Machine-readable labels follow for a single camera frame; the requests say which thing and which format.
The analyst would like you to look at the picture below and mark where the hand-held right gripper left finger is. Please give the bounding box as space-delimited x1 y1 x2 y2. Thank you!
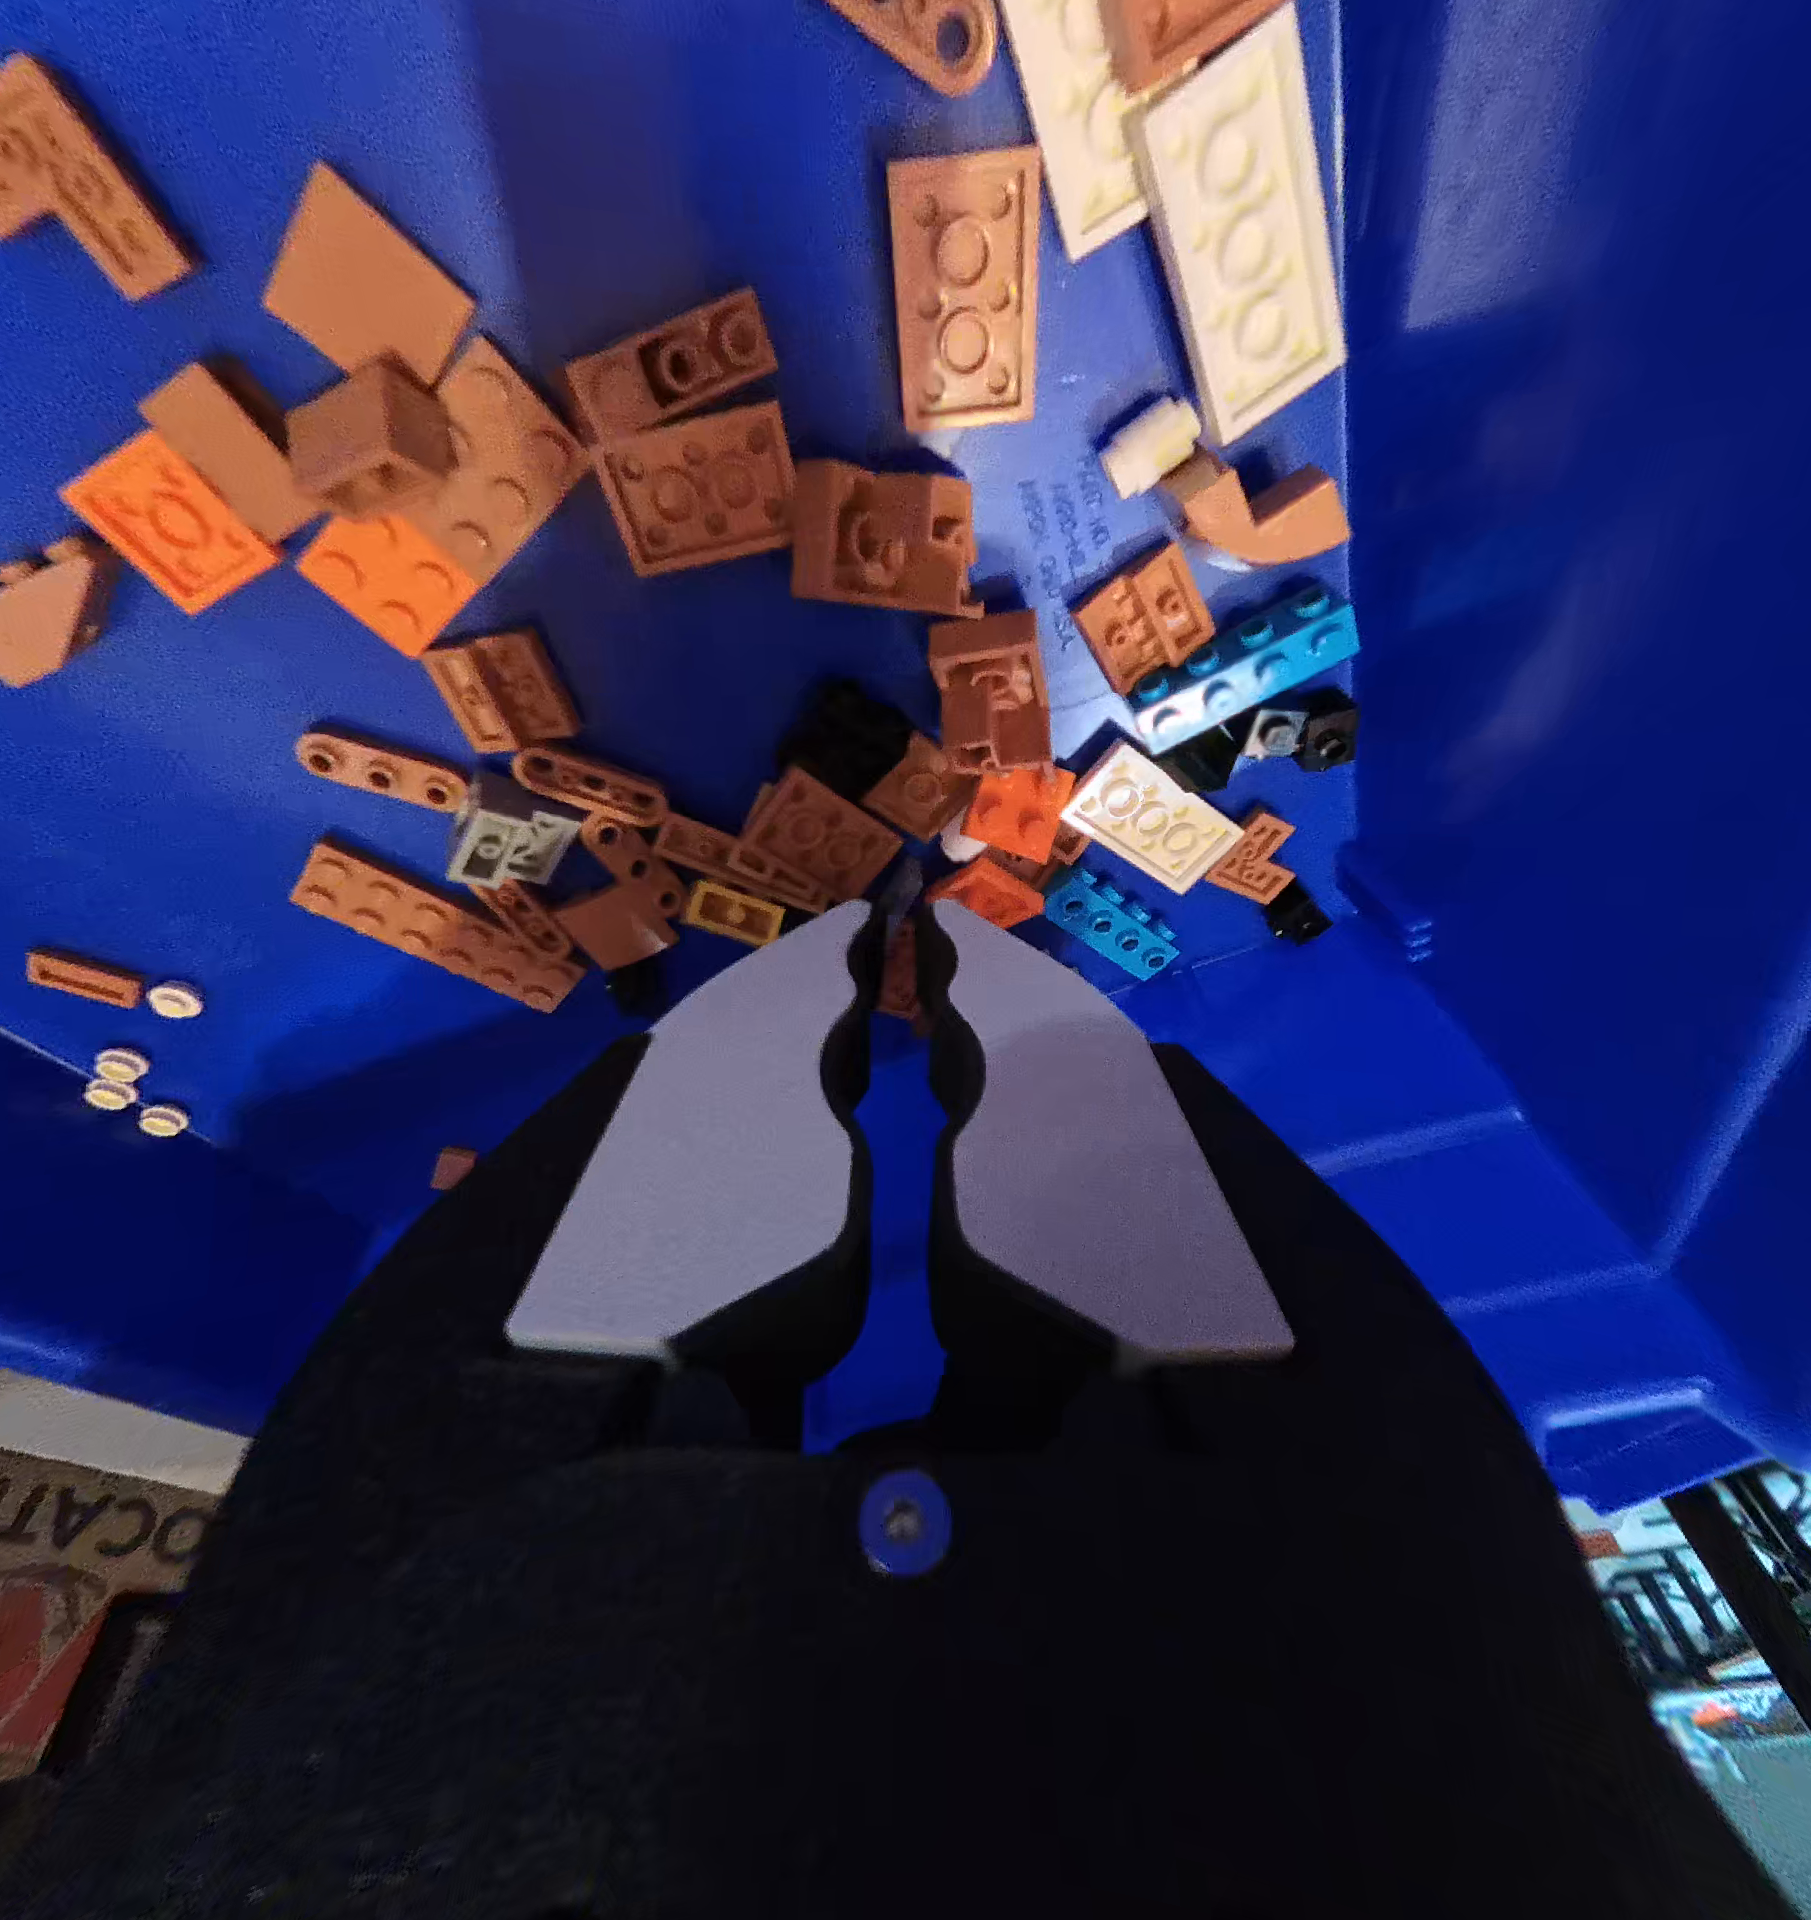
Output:
503 901 873 1403

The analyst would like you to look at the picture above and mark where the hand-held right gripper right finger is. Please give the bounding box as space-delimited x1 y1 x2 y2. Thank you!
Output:
929 901 1298 1403

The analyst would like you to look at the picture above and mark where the pile of bricks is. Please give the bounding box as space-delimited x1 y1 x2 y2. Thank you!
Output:
0 0 1364 1192

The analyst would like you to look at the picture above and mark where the blue storage bin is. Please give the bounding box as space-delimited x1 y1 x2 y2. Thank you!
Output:
0 0 1811 1518

